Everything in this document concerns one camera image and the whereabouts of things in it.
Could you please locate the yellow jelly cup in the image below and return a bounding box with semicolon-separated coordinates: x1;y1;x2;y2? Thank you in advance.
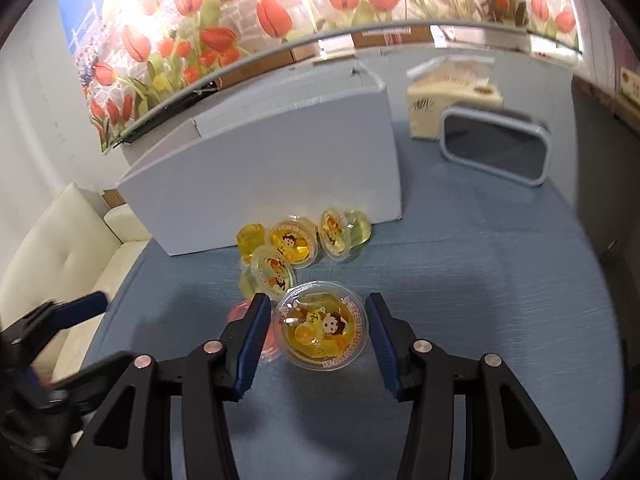
240;245;297;302
269;216;319;266
318;207;374;262
237;225;272;264
276;282;372;372

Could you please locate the wooden shelf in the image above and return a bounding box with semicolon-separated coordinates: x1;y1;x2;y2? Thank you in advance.
570;75;640;126

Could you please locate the tulip wall poster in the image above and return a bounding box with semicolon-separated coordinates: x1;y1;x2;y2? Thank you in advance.
57;0;584;155

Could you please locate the black digital clock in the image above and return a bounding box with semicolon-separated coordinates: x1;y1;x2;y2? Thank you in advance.
439;107;552;188

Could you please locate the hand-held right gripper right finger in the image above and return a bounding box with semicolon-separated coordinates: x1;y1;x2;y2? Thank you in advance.
365;292;576;480

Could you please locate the white cardboard box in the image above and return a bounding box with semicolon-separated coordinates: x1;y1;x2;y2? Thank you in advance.
117;67;404;256

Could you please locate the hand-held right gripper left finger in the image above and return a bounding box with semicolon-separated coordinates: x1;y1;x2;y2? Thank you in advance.
60;292;273;480

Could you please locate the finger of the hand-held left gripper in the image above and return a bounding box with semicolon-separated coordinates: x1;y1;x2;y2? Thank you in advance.
45;352;136;413
0;292;108;361

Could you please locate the blue tablecloth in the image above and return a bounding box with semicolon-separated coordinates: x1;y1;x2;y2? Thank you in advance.
90;120;623;480

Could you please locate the white sofa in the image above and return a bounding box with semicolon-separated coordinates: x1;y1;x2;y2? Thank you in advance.
0;182;151;376

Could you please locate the red jelly cup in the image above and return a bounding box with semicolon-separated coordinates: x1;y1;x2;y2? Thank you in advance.
225;299;281;361

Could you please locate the yellow tissue box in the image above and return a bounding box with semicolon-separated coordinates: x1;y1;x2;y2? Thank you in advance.
407;57;503;141

